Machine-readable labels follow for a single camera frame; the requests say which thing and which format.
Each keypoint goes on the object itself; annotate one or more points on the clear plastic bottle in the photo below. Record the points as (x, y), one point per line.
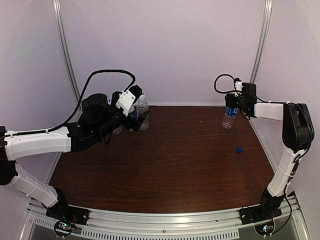
(142, 107)

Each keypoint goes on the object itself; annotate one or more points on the front aluminium rail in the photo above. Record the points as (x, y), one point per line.
(210, 225)

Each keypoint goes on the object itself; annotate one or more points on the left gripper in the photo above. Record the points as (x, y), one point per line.
(131, 122)

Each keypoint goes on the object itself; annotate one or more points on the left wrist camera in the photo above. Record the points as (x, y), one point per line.
(127, 98)

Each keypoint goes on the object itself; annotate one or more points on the Pepsi label plastic bottle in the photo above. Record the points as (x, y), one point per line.
(132, 112)

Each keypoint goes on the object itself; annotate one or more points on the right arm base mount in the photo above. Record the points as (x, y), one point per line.
(263, 223)

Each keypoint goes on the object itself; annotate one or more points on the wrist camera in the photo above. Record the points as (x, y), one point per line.
(245, 89)
(127, 98)

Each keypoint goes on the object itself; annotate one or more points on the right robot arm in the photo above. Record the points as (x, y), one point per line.
(297, 136)

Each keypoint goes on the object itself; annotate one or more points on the blue label plastic bottle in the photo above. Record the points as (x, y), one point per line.
(229, 117)

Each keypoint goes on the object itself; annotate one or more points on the blue bottle cap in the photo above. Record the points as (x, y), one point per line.
(239, 150)

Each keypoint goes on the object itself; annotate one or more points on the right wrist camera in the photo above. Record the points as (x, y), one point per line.
(245, 89)

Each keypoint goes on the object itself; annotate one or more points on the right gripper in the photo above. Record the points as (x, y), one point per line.
(230, 100)

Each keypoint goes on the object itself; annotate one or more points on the left aluminium frame post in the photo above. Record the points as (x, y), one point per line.
(64, 48)

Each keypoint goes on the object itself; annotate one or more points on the right aluminium frame post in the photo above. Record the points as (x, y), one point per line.
(259, 21)

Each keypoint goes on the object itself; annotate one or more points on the clear bottle white cap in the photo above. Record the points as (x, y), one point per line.
(117, 130)

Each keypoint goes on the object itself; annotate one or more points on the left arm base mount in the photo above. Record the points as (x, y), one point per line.
(68, 217)

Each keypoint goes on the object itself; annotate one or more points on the aluminium frame post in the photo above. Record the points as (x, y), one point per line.
(64, 48)
(259, 21)

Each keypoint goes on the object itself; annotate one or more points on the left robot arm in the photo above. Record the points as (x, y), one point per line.
(98, 120)

